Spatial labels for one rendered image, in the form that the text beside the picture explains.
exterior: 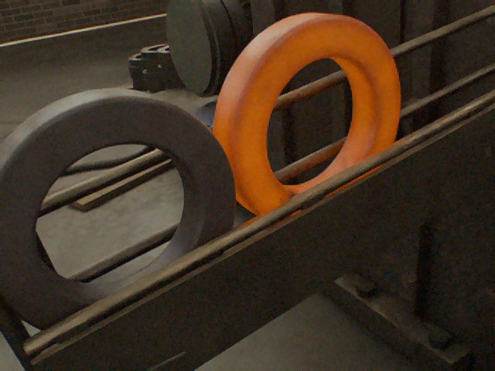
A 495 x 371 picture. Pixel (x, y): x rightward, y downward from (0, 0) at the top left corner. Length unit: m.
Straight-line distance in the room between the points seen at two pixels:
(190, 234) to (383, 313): 0.78
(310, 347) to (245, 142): 0.82
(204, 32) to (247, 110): 1.33
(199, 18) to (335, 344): 1.08
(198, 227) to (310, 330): 0.83
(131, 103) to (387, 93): 0.24
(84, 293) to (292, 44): 0.24
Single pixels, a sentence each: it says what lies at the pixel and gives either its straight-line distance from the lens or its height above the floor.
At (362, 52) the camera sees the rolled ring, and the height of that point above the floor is 0.71.
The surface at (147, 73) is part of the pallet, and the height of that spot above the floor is 0.28.
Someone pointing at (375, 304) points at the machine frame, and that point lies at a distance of 1.15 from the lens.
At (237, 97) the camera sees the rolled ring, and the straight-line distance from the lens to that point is 0.38.
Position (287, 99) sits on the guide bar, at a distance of 0.48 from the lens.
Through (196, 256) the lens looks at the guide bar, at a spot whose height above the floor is 0.60.
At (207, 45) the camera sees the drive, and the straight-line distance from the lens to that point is 1.69.
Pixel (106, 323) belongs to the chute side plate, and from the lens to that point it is 0.36.
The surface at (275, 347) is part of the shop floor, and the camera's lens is 1.16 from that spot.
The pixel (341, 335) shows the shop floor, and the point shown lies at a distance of 1.18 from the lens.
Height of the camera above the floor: 0.81
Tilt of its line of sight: 27 degrees down
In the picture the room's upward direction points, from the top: 6 degrees counter-clockwise
